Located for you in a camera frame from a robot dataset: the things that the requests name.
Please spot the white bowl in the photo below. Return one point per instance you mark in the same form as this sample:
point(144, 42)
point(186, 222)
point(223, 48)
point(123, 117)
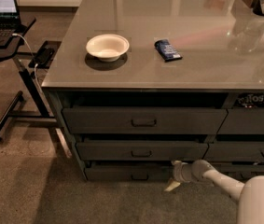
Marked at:
point(107, 48)

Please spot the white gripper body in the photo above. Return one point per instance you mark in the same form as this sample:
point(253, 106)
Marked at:
point(180, 172)

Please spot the chips bag in drawer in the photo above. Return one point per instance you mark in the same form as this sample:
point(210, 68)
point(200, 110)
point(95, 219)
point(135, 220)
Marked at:
point(250, 100)

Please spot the black phone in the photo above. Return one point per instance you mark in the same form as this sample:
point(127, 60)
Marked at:
point(43, 56)

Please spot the blue snack packet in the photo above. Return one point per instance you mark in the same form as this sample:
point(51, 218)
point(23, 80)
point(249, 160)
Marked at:
point(167, 51)

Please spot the grey drawer cabinet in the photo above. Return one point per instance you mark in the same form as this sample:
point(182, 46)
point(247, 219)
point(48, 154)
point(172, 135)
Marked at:
point(139, 84)

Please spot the grey drawer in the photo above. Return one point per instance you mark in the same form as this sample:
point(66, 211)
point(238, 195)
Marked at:
point(235, 151)
point(243, 121)
point(240, 172)
point(134, 171)
point(144, 120)
point(140, 150)

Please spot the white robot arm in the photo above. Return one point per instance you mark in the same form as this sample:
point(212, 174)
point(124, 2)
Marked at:
point(249, 196)

